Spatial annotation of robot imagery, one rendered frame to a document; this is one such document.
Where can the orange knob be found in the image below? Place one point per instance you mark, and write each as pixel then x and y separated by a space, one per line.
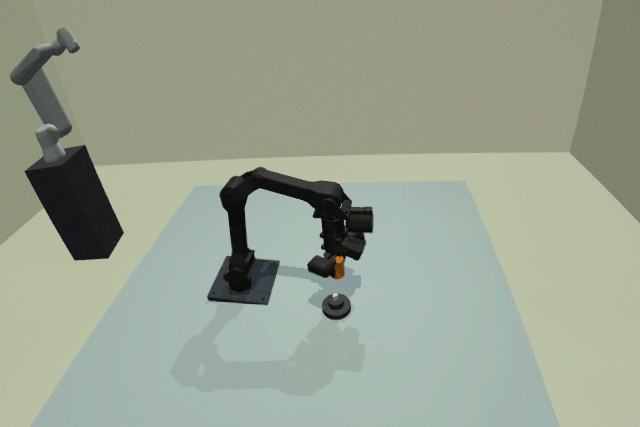
pixel 340 271

